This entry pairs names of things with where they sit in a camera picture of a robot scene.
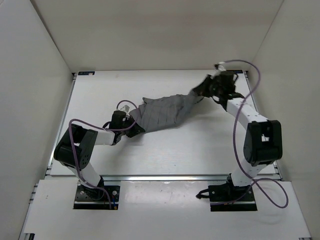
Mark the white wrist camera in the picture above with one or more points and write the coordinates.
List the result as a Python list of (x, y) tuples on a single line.
[(219, 68), (125, 108)]

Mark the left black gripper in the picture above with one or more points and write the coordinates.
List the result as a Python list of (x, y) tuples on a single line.
[(136, 130)]

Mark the blue corner label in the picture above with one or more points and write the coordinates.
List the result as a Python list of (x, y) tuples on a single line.
[(238, 71), (86, 73)]

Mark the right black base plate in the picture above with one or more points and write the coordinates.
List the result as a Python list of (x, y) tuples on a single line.
[(227, 198)]

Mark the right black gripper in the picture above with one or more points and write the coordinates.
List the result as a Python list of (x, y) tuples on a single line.
[(200, 90)]

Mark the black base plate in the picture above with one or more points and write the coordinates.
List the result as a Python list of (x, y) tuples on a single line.
[(95, 199), (227, 198)]

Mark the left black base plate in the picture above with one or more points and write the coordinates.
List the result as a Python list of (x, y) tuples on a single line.
[(95, 199)]

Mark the grey pleated skirt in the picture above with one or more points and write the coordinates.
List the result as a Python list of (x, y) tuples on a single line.
[(165, 112)]

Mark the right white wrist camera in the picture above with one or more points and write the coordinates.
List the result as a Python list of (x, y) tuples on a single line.
[(219, 68)]

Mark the aluminium front rail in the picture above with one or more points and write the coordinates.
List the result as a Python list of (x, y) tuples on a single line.
[(165, 177)]

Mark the right blue corner label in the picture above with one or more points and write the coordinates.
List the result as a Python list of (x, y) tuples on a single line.
[(238, 71)]

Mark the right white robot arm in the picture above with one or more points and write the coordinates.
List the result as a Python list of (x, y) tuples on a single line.
[(263, 138)]

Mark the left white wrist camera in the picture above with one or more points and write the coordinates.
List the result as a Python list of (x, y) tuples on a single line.
[(125, 108)]

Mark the left blue corner label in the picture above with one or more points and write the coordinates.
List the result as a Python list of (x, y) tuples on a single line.
[(86, 73)]

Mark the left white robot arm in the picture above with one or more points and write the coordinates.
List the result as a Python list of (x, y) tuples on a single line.
[(75, 148)]

